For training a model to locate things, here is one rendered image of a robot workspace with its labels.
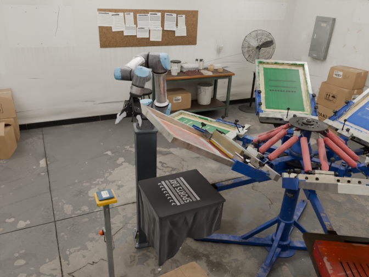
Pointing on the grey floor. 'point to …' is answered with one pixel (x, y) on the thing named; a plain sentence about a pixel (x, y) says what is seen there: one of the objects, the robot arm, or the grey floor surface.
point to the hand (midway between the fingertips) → (128, 126)
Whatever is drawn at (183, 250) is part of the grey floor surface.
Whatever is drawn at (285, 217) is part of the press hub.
